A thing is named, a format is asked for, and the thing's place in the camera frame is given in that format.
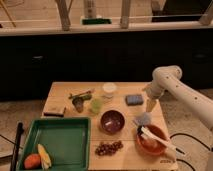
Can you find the blue sponge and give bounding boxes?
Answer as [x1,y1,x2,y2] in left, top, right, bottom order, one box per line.
[125,95,144,106]

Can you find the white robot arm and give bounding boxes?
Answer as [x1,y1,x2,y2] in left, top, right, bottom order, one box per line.
[145,65,213,134]

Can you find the purple bowl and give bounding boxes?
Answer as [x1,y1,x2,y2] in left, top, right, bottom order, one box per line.
[100,110,125,134]

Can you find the orange bowl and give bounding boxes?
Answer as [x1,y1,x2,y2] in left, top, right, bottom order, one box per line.
[136,124,167,156]

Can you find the blue-grey cloth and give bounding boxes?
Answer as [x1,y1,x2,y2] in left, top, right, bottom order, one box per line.
[133,112,151,126]

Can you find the white spatula black brush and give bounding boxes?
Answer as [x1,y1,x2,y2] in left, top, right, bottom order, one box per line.
[139,126,185,155]

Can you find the white round container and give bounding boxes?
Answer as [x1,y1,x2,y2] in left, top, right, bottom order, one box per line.
[102,82,117,98]

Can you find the light green cup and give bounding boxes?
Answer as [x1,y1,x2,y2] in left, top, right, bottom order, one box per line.
[90,99,102,114]

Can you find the bunch of dark grapes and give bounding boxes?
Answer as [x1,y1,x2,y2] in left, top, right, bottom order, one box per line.
[95,141,123,156]

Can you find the dark metal cup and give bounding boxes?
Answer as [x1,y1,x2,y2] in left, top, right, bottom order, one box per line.
[72,97,84,113]

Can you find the green vegetable toy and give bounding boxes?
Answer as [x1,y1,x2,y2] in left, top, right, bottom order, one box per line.
[69,89,94,100]

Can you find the green plastic tray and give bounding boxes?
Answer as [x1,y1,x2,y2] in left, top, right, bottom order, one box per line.
[17,117,91,171]

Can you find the green white box on shelf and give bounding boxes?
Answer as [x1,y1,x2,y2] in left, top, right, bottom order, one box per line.
[81,17,112,25]

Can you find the brown wooden block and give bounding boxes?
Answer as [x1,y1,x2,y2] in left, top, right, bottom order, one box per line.
[43,106,66,117]

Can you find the orange fruit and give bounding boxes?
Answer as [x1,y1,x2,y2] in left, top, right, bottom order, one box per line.
[24,153,41,169]

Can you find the black pole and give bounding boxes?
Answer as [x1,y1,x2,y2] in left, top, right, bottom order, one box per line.
[10,122,24,171]

